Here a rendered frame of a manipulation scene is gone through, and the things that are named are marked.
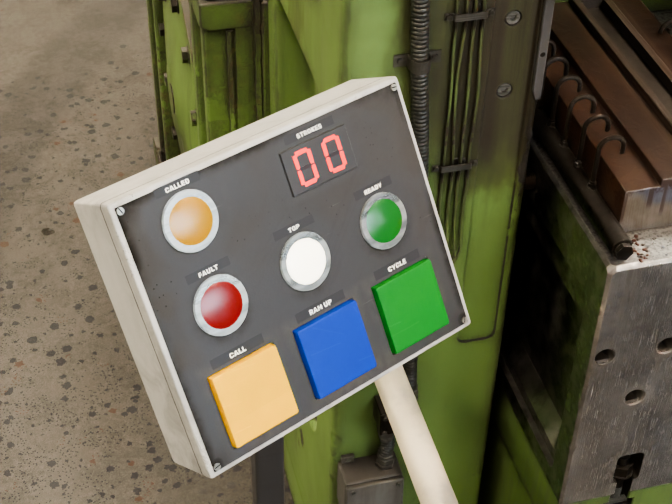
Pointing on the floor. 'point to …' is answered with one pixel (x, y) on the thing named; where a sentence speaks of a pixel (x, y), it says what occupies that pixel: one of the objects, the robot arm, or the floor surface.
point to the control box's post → (268, 474)
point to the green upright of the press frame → (507, 176)
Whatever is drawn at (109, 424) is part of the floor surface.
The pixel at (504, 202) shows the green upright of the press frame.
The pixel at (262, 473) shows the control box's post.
